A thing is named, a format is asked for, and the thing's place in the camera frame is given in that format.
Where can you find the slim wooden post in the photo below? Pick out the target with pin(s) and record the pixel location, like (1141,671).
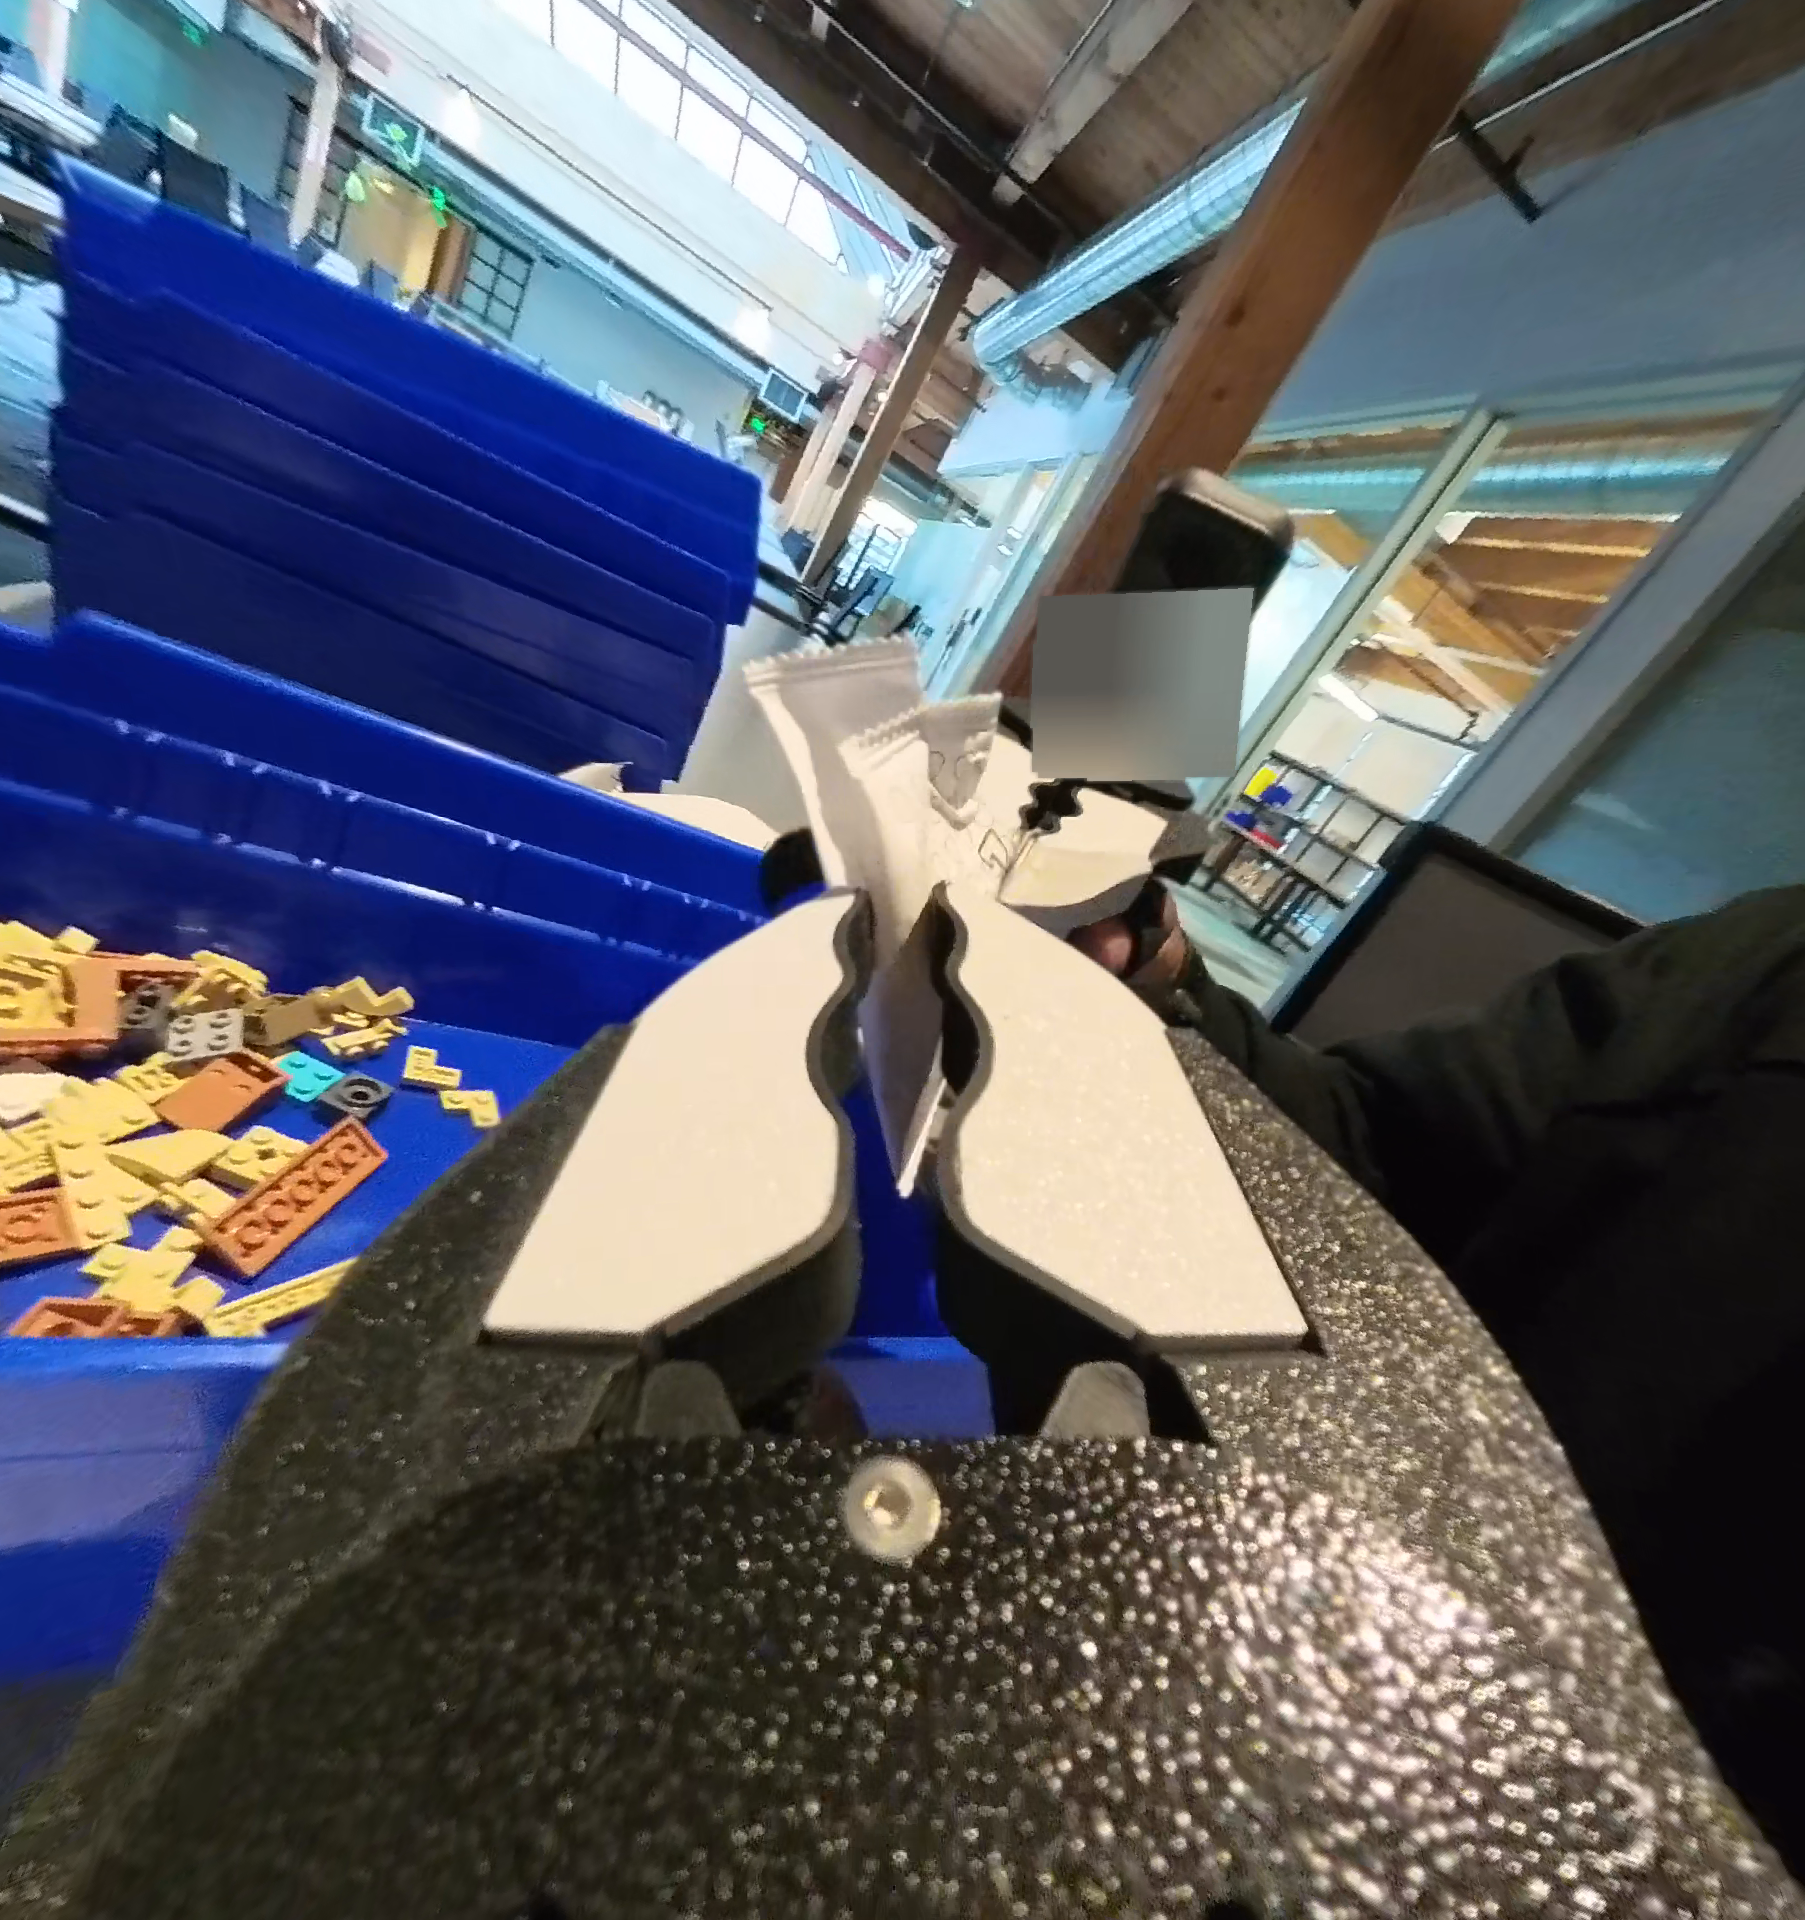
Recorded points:
(887,420)

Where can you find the wooden pillar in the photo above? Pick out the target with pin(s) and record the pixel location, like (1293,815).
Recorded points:
(1264,299)

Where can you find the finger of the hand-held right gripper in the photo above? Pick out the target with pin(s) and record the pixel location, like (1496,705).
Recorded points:
(1012,771)
(1083,855)

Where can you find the green exit sign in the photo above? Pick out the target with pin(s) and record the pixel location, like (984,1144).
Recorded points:
(391,131)

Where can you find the person's black jacket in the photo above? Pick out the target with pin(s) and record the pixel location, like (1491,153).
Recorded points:
(1744,1499)

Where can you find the blue plastic bin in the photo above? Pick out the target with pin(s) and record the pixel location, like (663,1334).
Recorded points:
(317,869)

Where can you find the person's right forearm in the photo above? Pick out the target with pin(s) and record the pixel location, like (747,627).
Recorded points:
(1442,1080)

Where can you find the pile of tan toy bricks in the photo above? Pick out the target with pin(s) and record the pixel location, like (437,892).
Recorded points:
(93,1141)

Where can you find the brown long toy plate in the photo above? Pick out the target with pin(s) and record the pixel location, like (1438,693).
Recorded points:
(297,1193)

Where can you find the stack of blue bins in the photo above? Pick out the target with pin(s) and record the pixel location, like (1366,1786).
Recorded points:
(391,495)

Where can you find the silver ventilation duct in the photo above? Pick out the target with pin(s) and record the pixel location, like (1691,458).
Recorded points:
(1143,239)

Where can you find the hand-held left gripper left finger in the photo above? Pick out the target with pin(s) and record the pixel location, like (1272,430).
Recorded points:
(677,1185)

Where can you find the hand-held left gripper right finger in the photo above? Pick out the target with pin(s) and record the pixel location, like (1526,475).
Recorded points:
(1128,1185)

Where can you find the metal storage rack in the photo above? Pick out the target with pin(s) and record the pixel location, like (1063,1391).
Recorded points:
(1307,841)

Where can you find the black partition panel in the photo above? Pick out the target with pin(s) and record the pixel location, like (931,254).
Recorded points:
(1442,930)

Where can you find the person's right hand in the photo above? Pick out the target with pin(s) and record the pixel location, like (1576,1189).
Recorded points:
(1097,948)

